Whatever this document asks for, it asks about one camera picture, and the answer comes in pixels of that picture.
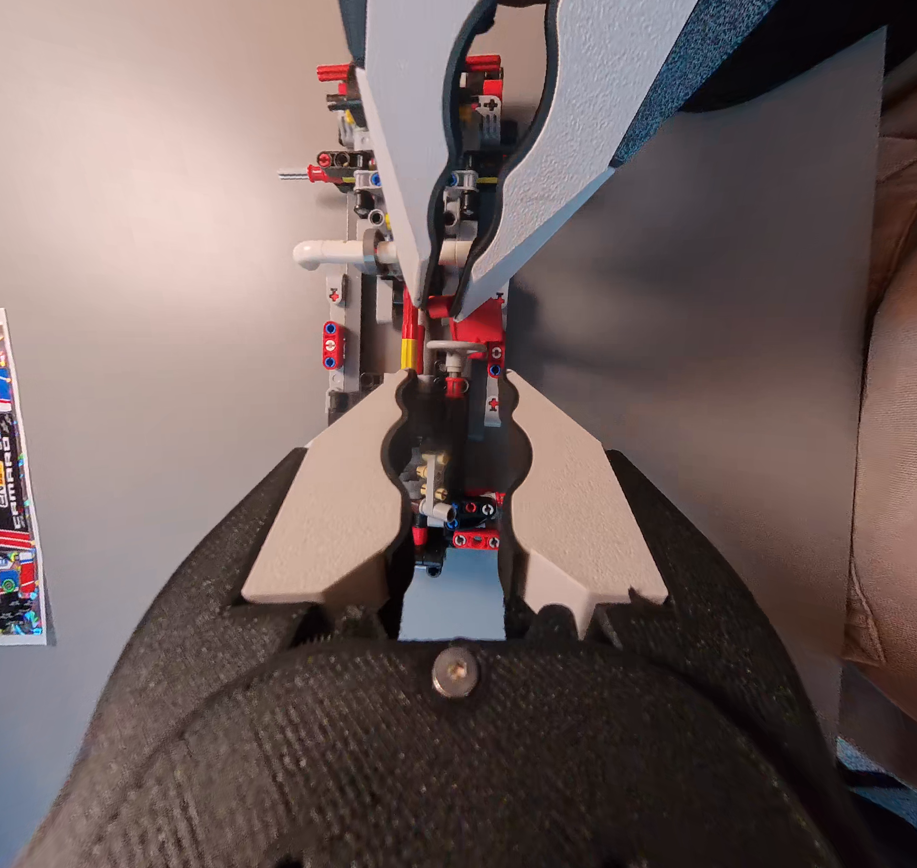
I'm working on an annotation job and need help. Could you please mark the grey lego steering wheel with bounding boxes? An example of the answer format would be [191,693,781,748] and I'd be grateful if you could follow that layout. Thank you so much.
[426,340,487,376]

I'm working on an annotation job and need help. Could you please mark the lego car chassis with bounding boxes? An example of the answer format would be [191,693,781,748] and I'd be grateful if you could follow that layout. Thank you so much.
[278,55,534,575]

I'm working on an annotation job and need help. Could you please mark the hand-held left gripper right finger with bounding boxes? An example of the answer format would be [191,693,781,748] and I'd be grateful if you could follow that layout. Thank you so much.
[498,369,671,640]

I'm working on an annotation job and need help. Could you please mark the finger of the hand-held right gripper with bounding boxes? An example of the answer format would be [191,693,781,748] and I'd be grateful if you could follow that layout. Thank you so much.
[354,0,515,310]
[453,0,730,319]

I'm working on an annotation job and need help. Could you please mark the holographic sticker sheet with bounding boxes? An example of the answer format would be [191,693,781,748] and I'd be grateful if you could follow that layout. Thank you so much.
[0,308,57,647]

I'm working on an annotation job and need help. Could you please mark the person's tan trousers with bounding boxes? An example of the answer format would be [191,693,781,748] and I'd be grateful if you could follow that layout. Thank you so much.
[842,73,917,676]

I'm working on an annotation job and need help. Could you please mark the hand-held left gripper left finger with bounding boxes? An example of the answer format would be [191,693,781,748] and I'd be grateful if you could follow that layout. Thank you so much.
[241,369,418,607]

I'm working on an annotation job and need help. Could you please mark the red lego seat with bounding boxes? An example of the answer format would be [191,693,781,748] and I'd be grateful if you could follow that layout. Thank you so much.
[426,294,508,345]

